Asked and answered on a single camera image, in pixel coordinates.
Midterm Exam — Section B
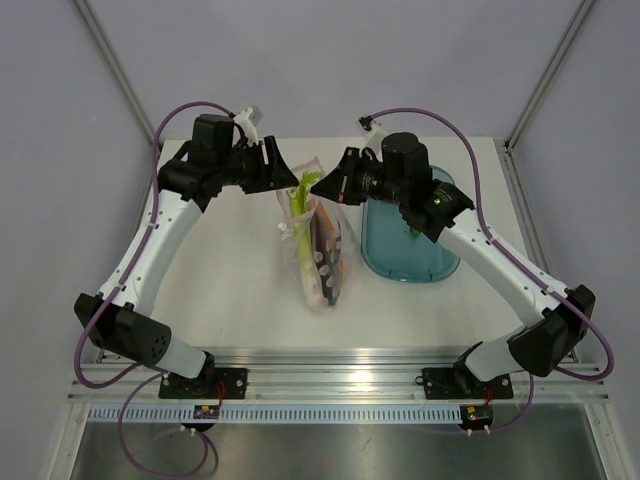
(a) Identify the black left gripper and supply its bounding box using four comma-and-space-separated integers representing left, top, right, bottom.
216, 136, 298, 194

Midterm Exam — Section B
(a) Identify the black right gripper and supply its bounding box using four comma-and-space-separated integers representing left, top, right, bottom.
312, 148, 408, 206

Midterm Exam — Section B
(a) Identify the celery stalk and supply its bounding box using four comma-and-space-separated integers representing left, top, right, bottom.
286, 170, 324, 309

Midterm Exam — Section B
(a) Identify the clear zip top bag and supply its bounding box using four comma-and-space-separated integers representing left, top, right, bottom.
276, 158, 361, 311

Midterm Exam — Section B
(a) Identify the orange papaya slice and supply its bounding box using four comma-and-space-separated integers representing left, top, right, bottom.
311, 198, 345, 308

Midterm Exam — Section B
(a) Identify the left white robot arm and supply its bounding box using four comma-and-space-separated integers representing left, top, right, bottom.
74, 107, 298, 398

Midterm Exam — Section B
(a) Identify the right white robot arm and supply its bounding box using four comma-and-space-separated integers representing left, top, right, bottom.
311, 132, 595, 396

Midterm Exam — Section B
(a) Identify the teal plastic tray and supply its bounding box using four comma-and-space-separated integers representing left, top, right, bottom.
360, 164, 461, 284

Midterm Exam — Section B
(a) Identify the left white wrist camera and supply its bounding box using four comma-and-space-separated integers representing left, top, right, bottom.
234, 105, 263, 144

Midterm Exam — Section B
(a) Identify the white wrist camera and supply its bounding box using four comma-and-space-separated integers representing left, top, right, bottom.
358, 116, 389, 154
234, 105, 263, 144

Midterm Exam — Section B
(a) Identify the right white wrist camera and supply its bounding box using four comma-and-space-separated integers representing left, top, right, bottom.
358, 116, 389, 154

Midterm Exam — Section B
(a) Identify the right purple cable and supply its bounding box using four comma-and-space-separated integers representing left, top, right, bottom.
357, 106, 616, 436

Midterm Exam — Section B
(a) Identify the aluminium mounting rail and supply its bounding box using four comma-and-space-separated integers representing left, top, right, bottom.
66, 347, 611, 405

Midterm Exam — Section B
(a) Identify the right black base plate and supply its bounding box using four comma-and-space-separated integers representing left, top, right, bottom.
414, 367, 514, 400

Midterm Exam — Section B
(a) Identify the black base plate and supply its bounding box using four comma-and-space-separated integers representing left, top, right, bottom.
158, 367, 249, 400
414, 367, 514, 400

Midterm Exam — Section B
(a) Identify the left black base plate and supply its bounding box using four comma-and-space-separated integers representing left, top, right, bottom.
158, 367, 249, 400

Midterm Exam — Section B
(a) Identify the left aluminium frame post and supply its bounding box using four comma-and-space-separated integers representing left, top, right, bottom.
70, 0, 155, 144

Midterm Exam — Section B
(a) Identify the aluminium frame post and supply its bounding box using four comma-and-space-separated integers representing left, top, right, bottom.
504, 0, 600, 154
70, 0, 155, 144

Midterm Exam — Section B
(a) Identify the white slotted cable duct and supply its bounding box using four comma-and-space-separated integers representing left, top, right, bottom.
87, 403, 462, 425

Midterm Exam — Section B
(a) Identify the right aluminium frame post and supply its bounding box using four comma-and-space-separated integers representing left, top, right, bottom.
504, 0, 600, 154

